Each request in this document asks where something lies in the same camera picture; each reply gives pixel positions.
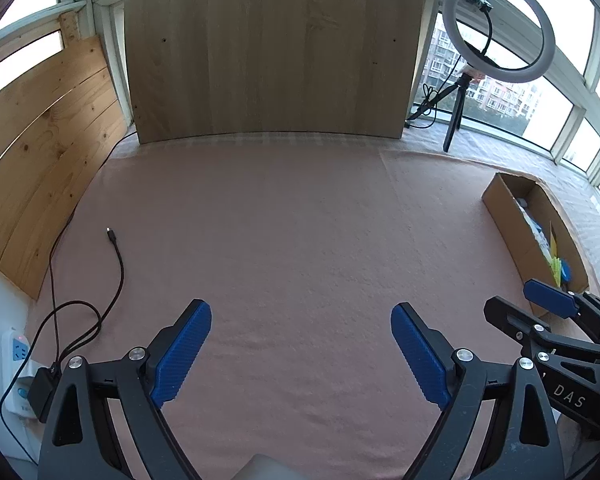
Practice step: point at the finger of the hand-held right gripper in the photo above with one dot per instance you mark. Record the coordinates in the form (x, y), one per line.
(550, 297)
(510, 317)

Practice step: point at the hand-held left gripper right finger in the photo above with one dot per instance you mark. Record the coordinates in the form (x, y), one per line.
(420, 355)

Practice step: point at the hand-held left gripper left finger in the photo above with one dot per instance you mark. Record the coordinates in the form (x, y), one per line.
(182, 355)

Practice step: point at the white dotted tissue pack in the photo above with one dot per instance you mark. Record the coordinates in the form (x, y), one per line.
(532, 225)

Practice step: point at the cardboard box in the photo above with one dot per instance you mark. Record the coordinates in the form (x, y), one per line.
(510, 220)

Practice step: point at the yellow-green plastic item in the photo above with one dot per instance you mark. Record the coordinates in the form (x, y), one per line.
(557, 267)

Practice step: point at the yellow black card ruler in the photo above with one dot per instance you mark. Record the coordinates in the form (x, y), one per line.
(554, 245)

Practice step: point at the black power adapter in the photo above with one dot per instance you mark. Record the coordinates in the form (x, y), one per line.
(42, 392)

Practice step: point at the white power strip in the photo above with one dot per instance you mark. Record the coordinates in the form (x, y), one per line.
(15, 350)

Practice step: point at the black tripod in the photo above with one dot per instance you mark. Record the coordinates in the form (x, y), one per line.
(454, 125)

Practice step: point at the wooden plank panel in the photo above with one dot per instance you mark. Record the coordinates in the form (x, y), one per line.
(45, 160)

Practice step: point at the light wooden board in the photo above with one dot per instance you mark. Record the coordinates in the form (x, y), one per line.
(270, 50)

